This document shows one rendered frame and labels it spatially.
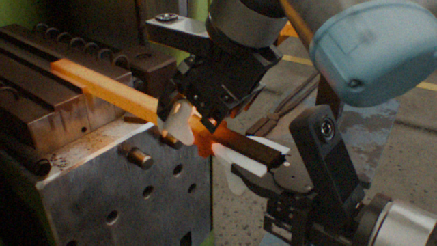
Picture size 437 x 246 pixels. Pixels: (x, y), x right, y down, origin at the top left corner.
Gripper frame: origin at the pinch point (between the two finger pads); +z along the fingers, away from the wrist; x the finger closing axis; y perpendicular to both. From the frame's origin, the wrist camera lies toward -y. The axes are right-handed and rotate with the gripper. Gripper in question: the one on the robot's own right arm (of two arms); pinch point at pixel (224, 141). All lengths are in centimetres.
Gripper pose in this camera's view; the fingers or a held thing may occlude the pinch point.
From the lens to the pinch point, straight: 49.0
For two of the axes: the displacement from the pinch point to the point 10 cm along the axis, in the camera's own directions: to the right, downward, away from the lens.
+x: 6.4, -4.3, 6.4
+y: 0.1, 8.3, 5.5
